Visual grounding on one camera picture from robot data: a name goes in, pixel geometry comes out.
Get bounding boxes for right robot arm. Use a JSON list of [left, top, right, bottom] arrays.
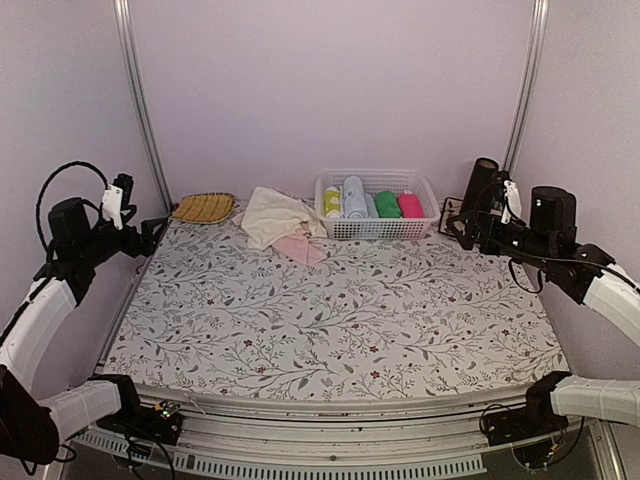
[[445, 181, 639, 446]]

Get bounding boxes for aluminium front rail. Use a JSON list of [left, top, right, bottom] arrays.
[[64, 384, 609, 476]]

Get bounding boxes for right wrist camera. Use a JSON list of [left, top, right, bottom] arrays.
[[496, 171, 525, 225]]

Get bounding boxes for green rolled towel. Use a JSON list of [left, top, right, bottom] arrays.
[[375, 191, 402, 219]]

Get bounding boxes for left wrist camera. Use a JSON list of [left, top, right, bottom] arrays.
[[101, 173, 137, 230]]

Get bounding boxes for left aluminium frame post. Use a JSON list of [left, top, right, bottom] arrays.
[[113, 0, 173, 213]]

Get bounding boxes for pink towel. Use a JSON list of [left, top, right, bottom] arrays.
[[232, 211, 327, 266]]

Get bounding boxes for dark brown tall cup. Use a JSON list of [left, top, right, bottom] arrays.
[[460, 158, 499, 221]]

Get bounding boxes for right aluminium frame post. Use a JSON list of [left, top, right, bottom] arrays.
[[503, 0, 549, 176]]

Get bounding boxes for floral tablecloth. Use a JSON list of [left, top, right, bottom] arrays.
[[104, 221, 567, 401]]

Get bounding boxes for yellow dotted rolled towel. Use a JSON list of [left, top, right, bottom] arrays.
[[323, 186, 343, 219]]

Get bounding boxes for grey blue rolled towel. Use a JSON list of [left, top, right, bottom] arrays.
[[364, 193, 379, 219]]

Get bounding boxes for yellow woven mat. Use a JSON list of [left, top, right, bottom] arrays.
[[172, 192, 235, 225]]

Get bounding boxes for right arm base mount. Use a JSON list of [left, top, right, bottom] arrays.
[[479, 404, 569, 446]]

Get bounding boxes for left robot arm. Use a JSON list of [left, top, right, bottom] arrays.
[[1, 173, 167, 474]]

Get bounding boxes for magenta rolled towel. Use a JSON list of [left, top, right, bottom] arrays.
[[397, 193, 424, 219]]

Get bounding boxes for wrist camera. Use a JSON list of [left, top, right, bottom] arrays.
[[101, 173, 137, 230], [496, 171, 525, 225]]

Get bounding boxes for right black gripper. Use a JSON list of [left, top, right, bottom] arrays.
[[448, 209, 556, 270]]

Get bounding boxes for light blue rolled towel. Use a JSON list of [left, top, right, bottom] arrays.
[[342, 175, 368, 219]]

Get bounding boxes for aluminium frame post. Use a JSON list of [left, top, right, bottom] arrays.
[[503, 0, 549, 176], [113, 0, 173, 213]]

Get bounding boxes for floral coaster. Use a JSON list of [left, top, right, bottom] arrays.
[[438, 197, 466, 238]]

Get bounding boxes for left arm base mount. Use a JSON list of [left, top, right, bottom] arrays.
[[97, 400, 184, 446]]

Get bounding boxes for white plastic basket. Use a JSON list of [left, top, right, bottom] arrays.
[[315, 169, 440, 240]]

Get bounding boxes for cream white towel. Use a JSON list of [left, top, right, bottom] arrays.
[[241, 187, 328, 250]]

